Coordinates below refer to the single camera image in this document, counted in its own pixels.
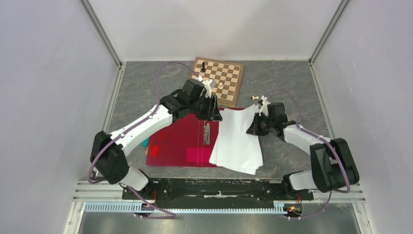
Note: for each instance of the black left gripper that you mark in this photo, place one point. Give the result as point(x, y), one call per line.
point(213, 113)

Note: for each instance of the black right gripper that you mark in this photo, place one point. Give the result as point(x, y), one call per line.
point(254, 128)

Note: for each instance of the white printed paper stack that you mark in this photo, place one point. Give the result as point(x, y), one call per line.
point(234, 149)

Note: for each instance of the red file folder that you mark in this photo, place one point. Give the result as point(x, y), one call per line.
point(186, 143)

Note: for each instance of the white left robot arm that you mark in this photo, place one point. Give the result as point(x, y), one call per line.
point(110, 151)

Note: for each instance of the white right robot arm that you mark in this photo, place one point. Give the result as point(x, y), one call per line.
point(332, 164)

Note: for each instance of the wooden chessboard box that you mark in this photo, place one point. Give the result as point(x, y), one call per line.
point(228, 73)

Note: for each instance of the teal wooden block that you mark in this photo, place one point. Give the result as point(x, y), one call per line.
point(145, 142)

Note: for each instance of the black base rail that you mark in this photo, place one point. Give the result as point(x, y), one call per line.
point(202, 193)

